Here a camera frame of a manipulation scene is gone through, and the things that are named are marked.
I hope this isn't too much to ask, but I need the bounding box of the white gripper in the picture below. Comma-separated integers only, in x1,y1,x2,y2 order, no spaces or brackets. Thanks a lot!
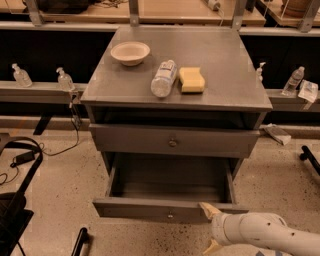
199,202,245,256

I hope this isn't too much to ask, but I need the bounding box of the grey drawer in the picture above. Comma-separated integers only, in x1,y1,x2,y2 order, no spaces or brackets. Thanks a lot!
93,153,248,223
89,124,260,158

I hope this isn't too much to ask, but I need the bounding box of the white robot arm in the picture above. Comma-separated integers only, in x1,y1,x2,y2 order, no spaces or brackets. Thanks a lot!
199,202,320,256

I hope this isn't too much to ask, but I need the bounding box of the grey drawer cabinet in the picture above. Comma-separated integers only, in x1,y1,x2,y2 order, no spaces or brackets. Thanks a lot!
81,26,272,173

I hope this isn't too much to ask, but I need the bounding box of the grey top drawer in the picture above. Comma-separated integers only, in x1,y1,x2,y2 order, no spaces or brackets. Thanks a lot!
89,124,260,158

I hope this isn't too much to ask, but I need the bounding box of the grey packet on floor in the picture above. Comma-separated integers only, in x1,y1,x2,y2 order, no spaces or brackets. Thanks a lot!
264,123,291,146

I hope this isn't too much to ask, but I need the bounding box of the black stand leg right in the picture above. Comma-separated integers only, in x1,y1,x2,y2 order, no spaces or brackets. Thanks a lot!
299,145,320,175

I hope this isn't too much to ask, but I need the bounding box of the black bar bottom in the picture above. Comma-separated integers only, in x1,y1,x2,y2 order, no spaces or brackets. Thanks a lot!
71,227,89,256

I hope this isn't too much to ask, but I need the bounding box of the yellow sponge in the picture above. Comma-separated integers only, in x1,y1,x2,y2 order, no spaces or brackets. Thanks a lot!
179,67,205,93

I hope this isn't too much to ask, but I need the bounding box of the clear plastic water bottle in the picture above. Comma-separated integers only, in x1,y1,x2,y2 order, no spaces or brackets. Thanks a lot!
151,60,177,98

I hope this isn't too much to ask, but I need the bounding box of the small right sanitizer bottle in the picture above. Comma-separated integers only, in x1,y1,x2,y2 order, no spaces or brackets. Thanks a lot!
256,62,266,82

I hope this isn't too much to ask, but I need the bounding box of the clear plastic packet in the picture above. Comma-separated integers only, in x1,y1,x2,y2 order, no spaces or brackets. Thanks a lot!
298,80,318,103

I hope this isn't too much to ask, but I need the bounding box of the upright clear water bottle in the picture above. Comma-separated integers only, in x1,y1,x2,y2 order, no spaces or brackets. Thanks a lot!
282,66,305,96

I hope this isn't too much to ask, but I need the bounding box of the beige paper bowl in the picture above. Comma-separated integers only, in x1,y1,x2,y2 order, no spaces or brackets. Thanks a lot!
111,41,150,66

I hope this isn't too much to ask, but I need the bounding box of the black chair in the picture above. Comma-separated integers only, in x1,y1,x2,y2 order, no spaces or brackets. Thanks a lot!
0,133,43,256

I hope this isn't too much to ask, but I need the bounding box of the black power adapter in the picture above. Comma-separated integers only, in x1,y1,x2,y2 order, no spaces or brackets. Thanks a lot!
15,151,35,165

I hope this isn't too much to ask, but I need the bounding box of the far left sanitizer bottle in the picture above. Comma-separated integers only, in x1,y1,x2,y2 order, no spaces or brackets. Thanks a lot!
12,63,32,87

